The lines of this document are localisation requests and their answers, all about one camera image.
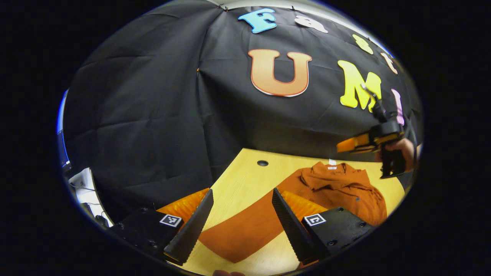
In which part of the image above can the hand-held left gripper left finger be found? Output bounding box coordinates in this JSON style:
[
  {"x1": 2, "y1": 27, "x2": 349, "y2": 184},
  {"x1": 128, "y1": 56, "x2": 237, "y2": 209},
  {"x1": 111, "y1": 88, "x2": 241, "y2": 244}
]
[{"x1": 109, "y1": 189, "x2": 214, "y2": 267}]

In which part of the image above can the black backdrop cloth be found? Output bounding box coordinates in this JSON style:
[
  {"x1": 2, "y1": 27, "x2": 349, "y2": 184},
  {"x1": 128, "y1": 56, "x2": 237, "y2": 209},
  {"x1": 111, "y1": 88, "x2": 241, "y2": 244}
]
[{"x1": 63, "y1": 0, "x2": 424, "y2": 223}]

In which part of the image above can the orange jacket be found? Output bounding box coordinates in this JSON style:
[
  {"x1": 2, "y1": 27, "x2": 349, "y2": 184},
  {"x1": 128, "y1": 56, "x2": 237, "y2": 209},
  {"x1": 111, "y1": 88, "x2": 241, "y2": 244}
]
[{"x1": 198, "y1": 159, "x2": 388, "y2": 269}]

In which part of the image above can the white side desk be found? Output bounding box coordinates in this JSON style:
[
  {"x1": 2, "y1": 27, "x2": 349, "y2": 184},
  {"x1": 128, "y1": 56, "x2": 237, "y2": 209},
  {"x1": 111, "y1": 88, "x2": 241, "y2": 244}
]
[{"x1": 68, "y1": 168, "x2": 114, "y2": 227}]

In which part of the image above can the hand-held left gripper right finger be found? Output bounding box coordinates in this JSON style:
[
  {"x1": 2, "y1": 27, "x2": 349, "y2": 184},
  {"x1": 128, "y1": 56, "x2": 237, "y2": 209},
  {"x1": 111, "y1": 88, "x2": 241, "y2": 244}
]
[{"x1": 272, "y1": 188, "x2": 378, "y2": 265}]

